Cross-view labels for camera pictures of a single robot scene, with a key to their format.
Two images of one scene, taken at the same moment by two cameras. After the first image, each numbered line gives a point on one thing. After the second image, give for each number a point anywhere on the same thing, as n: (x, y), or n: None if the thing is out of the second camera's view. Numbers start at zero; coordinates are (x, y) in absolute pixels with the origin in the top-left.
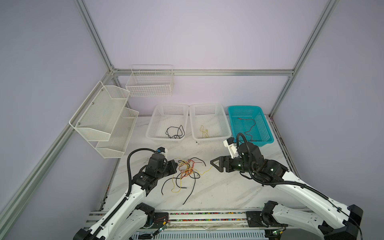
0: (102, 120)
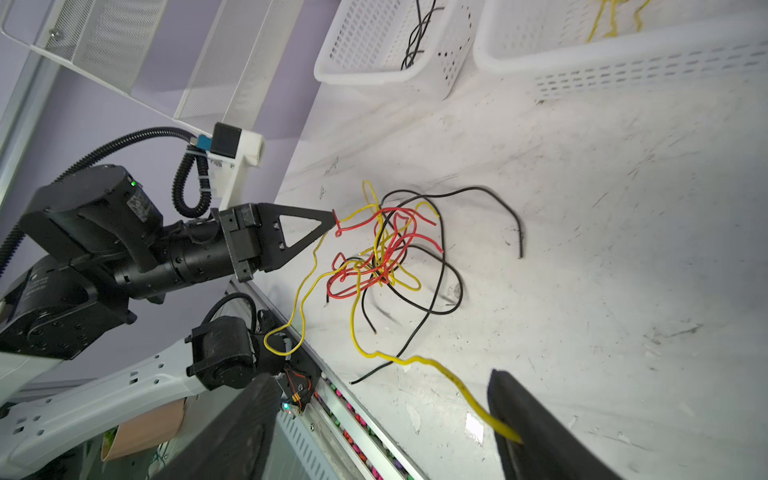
0: (208, 63)
